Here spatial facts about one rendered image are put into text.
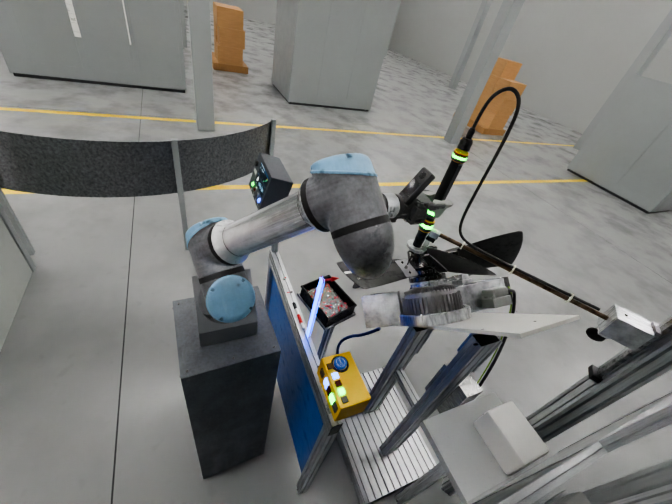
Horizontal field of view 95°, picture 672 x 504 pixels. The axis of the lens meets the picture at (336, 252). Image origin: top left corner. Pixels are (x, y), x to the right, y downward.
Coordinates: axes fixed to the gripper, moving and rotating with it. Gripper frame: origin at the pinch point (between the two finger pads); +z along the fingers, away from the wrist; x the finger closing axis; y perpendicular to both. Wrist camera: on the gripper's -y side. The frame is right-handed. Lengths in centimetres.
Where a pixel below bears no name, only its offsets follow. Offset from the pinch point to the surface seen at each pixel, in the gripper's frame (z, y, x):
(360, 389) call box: -36, 42, 34
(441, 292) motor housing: 4.1, 31.2, 14.1
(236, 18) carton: 56, 42, -807
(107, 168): -122, 73, -158
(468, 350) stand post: 7, 41, 33
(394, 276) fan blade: -10.9, 30.3, 4.0
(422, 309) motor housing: -2.3, 37.8, 15.2
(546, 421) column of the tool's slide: 34, 58, 59
